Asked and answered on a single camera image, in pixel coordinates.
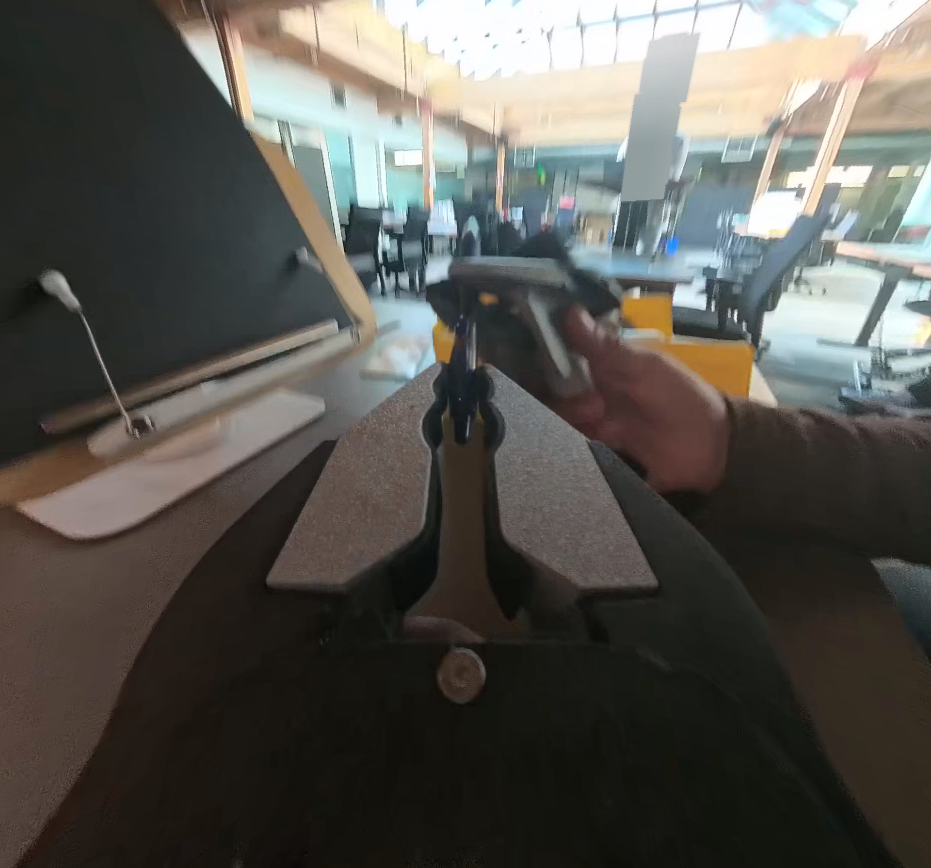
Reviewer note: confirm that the white paper sheets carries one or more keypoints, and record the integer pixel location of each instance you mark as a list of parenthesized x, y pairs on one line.
[(396, 359)]

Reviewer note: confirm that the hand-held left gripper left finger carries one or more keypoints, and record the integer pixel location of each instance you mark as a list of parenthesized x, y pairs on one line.
[(364, 504)]

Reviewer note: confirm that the yellow box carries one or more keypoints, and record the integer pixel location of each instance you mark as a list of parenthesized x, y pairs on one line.
[(698, 366)]

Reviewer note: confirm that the wooden office desk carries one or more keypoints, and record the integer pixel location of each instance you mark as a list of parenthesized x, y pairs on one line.
[(887, 257)]

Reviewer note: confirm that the person's right hand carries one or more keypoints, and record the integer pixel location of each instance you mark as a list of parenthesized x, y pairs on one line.
[(654, 417)]

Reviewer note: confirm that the white board stand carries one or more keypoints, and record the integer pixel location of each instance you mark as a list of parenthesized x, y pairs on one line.
[(182, 461)]

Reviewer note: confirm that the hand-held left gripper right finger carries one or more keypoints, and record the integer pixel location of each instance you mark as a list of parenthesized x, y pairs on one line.
[(560, 511)]

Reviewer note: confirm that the person's right forearm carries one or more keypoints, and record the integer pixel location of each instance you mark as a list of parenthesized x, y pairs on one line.
[(814, 482)]

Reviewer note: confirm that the pale blue cloth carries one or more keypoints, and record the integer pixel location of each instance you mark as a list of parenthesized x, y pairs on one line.
[(905, 599)]

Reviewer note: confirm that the black board with wooden edge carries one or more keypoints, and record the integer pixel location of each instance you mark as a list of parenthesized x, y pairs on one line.
[(131, 155)]

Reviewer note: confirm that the dark blue office chair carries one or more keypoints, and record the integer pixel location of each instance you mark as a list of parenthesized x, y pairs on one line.
[(771, 271)]

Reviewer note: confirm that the black chair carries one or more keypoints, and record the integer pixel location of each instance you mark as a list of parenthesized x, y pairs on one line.
[(409, 250), (364, 250)]

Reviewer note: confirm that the blue pen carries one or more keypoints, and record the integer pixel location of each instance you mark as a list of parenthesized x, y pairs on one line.
[(461, 410)]

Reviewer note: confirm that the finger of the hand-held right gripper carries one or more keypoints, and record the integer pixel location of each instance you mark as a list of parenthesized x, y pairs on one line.
[(509, 273), (556, 351)]

